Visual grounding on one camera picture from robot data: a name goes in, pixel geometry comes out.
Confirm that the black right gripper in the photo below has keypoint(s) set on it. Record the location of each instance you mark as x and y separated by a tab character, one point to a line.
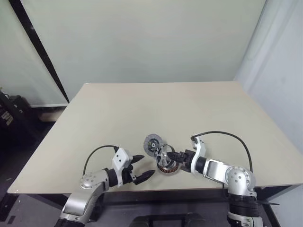
187	159

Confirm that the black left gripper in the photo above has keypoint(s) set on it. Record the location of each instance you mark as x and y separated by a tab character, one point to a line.
127	176

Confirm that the silver spoked rotor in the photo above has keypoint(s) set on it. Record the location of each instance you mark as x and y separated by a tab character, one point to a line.
163	157

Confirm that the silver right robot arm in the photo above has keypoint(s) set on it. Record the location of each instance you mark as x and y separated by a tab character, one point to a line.
227	175

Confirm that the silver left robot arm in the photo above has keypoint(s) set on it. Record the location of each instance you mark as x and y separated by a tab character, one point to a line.
93	180

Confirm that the motor housing with copper windings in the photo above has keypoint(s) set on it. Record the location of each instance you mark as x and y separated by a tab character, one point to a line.
168	170

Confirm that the grey round motor lid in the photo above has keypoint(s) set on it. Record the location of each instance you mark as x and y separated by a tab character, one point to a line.
152	144

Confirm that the dark rounded shape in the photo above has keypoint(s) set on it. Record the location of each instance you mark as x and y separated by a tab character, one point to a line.
142	218
195	218

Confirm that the black equipment case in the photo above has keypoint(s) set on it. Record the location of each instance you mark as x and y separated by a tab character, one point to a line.
13	110

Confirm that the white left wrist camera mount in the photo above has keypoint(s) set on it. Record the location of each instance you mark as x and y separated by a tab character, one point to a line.
120	158

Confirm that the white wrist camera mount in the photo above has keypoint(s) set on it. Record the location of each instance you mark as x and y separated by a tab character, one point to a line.
200	146
120	158

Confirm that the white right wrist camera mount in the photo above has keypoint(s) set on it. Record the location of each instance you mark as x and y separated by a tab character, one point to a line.
200	146

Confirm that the black diagonal wall strip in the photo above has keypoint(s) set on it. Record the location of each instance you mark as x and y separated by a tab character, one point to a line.
40	50

